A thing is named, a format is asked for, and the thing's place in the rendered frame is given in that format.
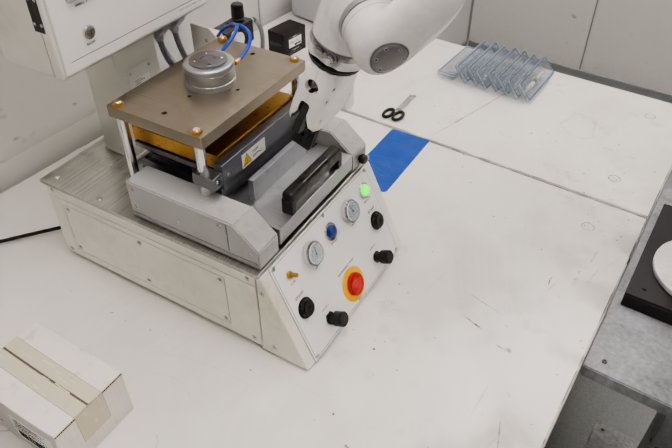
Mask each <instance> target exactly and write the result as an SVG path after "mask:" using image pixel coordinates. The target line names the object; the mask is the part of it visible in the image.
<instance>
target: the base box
mask: <svg viewBox="0 0 672 448"><path fill-rule="evenodd" d="M363 166H365V168H366V170H367V173H368V175H369V178H370V180H371V182H372V185H373V187H374V190H375V192H376V195H377V197H378V200H379V202H380V205H381V207H382V210H383V212H384V215H385V217H386V220H387V222H388V224H389V227H390V229H391V232H392V234H393V237H394V239H395V242H396V244H397V247H399V246H400V245H401V240H400V238H399V235H398V233H397V230H396V228H395V225H394V223H393V220H392V218H391V215H390V213H389V210H388V208H387V205H386V203H385V200H384V198H383V195H382V193H381V190H380V188H379V185H378V183H377V181H376V178H375V176H374V173H373V171H372V168H371V166H370V163H369V161H367V162H366V163H365V164H364V165H363ZM363 166H362V167H363ZM362 167H361V168H362ZM46 187H47V190H48V193H49V196H50V199H51V201H52V204H53V207H54V210H55V213H56V215H57V218H58V221H59V224H60V226H61V229H62V232H63V235H64V238H65V240H66V243H67V246H68V249H69V250H71V251H73V252H75V253H77V254H79V255H81V256H83V257H85V258H87V259H89V260H92V261H94V262H96V263H98V264H100V265H102V266H104V267H106V268H108V269H110V270H112V271H114V272H116V273H118V274H120V275H122V276H124V277H126V278H128V279H130V280H132V281H134V282H136V283H138V284H140V285H142V286H144V287H146V288H148V289H150V290H152V291H154V292H156V293H158V294H160V295H162V296H164V297H166V298H168V299H170V300H172V301H174V302H176V303H178V304H180V305H182V306H184V307H186V308H188V309H190V310H192V311H194V312H196V313H198V314H200V315H202V316H204V317H206V318H208V319H211V320H213V321H215V322H217V323H219V324H221V325H223V326H225V327H227V328H229V329H231V330H233V331H235V332H237V333H239V334H241V335H243V336H245V337H247V338H249V339H251V340H253V341H255V342H257V343H259V344H261V345H263V348H264V349H266V350H268V351H270V352H272V353H274V354H276V355H278V356H280V357H282V358H284V359H286V360H288V361H290V362H292V363H294V364H296V365H298V366H300V367H302V368H304V369H306V370H309V369H310V368H311V366H312V365H313V364H314V362H315V360H314V359H313V357H312V355H311V353H310V351H309V349H308V347H307V345H306V343H305V341H304V339H303V337H302V335H301V333H300V331H299V329H298V328H297V326H296V324H295V322H294V320H293V318H292V316H291V314H290V312H289V310H288V308H287V306H286V304H285V302H284V300H283V298H282V296H281V295H280V293H279V291H278V289H277V287H276V285H275V283H274V281H273V279H272V277H271V275H270V273H269V271H268V269H269V268H270V267H269V268H268V269H267V270H266V271H265V272H264V273H263V274H262V276H261V277H260V278H259V279H258V280H257V279H254V278H252V277H250V276H248V275H245V274H243V273H241V272H239V271H236V270H234V269H232V268H230V267H228V266H225V265H223V264H221V263H219V262H216V261H214V260H212V259H210V258H208V257H205V256H203V255H201V254H199V253H196V252H194V251H192V250H190V249H188V248H185V247H183V246H181V245H179V244H176V243H174V242H172V241H170V240H167V239H165V238H163V237H161V236H159V235H156V234H154V233H152V232H150V231H147V230H145V229H143V228H141V227H139V226H136V225H134V224H132V223H130V222H127V221H125V220H123V219H121V218H119V217H116V216H114V215H112V214H110V213H107V212H105V211H103V210H101V209H98V208H96V207H94V206H92V205H90V204H87V203H85V202H83V201H81V200H78V199H76V198H74V197H72V196H70V195H67V194H65V193H63V192H61V191H58V190H56V189H54V188H52V187H50V186H47V185H46Z"/></svg>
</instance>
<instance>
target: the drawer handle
mask: <svg viewBox="0 0 672 448"><path fill-rule="evenodd" d="M341 166H342V153H341V148H340V147H339V146H336V145H331V146H330V147H329V148H328V149H327V150H325V151H324V152H323V153H322V154H321V155H320V156H319V157H318V158H317V159H316V160H315V161H314V162H313V163H312V164H311V165H310V166H309V167H308V168H307V169H306V170H305V171H304V172H303V173H302V174H301V175H300V176H299V177H298V178H297V179H296V180H294V181H293V182H292V183H291V184H290V185H289V186H288V187H287V188H286V189H285V190H284V191H283V193H282V212H284V213H286V214H289V215H291V216H293V215H294V214H295V213H296V212H297V209H296V203H297V202H298V201H299V200H300V199H301V198H302V197H303V196H304V195H305V194H306V193H307V192H308V191H309V190H310V189H311V188H312V186H313V185H314V184H315V183H316V182H317V181H318V180H319V179H320V178H321V177H322V176H323V175H324V174H325V173H326V172H327V171H328V170H329V169H330V168H331V167H335V168H337V169H339V168H340V167H341Z"/></svg>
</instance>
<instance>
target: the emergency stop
mask: <svg viewBox="0 0 672 448"><path fill-rule="evenodd" d="M347 288H348V291H349V293H350V294H351V295H353V296H358V295H360V294H361V292H362V291H363V288H364V279H363V277H362V275H361V274H360V273H359V272H353V273H351V274H350V275H349V277H348V280H347Z"/></svg>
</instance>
